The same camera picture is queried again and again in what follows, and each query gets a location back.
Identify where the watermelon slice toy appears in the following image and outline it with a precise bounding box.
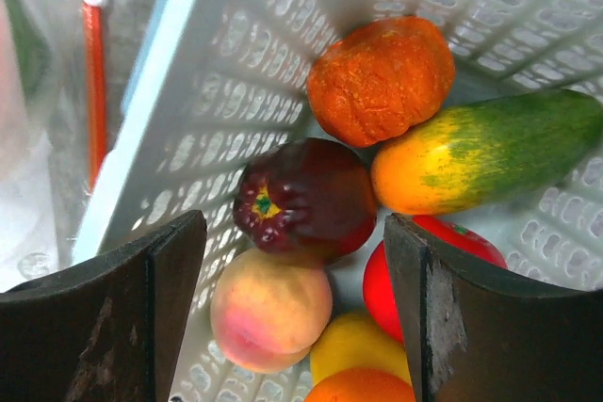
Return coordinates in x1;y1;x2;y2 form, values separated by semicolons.
1;0;51;182

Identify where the clear zip top bag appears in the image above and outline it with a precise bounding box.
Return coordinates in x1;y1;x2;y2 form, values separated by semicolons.
1;0;155;290

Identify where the orange toy fruit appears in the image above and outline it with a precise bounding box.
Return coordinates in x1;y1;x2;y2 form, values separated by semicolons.
304;367;416;402

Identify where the yellow toy lemon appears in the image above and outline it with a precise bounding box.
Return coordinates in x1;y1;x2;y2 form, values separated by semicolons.
309;312;411;384

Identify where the pink toy peach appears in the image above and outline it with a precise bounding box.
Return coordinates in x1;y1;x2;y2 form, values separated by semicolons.
210;249;333;374

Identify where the light blue plastic basket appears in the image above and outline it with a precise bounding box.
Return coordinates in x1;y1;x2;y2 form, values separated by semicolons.
73;0;602;401

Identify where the green yellow toy mango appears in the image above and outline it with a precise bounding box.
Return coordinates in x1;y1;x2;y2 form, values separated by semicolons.
371;89;602;215

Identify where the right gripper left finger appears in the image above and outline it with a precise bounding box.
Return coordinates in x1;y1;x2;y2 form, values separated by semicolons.
1;210;206;401

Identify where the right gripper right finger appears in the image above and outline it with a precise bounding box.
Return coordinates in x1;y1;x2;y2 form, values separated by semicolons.
384;214;602;401

